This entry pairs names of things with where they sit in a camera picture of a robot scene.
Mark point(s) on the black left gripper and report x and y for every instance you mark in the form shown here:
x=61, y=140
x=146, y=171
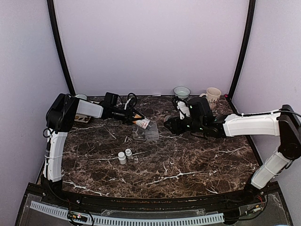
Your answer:
x=130, y=115

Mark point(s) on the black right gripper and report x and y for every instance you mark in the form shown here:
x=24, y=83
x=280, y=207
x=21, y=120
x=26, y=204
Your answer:
x=177, y=128

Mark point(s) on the orange pill bottle grey cap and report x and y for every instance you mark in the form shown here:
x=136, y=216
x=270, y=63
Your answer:
x=144, y=123

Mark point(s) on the clear plastic pill organizer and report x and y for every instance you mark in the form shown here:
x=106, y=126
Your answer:
x=150, y=134

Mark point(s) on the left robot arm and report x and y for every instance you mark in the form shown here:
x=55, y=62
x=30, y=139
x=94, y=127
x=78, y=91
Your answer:
x=60, y=119

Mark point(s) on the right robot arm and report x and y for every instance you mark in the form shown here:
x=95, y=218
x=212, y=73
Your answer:
x=197, y=117

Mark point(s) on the small teal patterned bowl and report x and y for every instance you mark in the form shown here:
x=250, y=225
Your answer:
x=181, y=92

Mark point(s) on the white pill bottle rear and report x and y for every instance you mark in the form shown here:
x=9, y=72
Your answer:
x=128, y=153

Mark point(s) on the white pill bottle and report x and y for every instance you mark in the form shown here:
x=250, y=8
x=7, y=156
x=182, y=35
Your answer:
x=122, y=158
x=128, y=153

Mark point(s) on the white pill bottle front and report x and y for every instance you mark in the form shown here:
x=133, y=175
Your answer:
x=122, y=158

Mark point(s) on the cream ceramic mug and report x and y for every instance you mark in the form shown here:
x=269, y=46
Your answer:
x=212, y=95

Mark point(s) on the square floral ceramic plate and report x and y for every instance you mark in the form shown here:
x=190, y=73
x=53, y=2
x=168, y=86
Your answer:
x=82, y=118

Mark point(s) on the teal bowl on plate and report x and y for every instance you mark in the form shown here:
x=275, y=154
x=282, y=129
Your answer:
x=81, y=96

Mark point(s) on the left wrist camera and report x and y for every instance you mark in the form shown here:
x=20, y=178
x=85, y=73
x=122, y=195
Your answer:
x=131, y=101

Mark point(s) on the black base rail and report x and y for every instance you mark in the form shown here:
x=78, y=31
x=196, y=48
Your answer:
x=95, y=203

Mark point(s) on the white slotted cable duct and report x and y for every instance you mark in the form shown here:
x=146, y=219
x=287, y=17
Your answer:
x=130, y=218

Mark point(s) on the black left frame post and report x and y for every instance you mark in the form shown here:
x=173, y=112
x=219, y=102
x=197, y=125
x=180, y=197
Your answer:
x=59, y=46

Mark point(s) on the black frame post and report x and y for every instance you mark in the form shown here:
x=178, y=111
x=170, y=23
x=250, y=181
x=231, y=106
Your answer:
x=243, y=49
x=59, y=46

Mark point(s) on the black right frame post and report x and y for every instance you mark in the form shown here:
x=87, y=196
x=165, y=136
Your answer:
x=243, y=49

